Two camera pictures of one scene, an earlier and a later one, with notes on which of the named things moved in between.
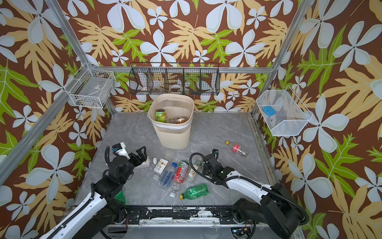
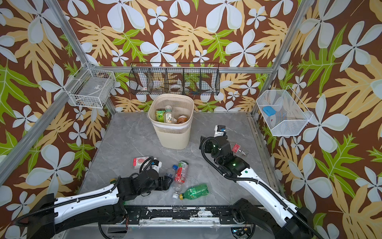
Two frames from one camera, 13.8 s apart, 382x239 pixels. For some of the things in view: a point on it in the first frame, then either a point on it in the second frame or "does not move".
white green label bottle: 193,176 -> 168,116
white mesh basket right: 285,113 does not move
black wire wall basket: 171,78 does not move
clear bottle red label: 237,148 does not move
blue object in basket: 268,110 does not move
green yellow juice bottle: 160,115 does not move
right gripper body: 205,171 -> 211,148
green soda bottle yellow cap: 194,192 does not move
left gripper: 143,157 -> 167,184
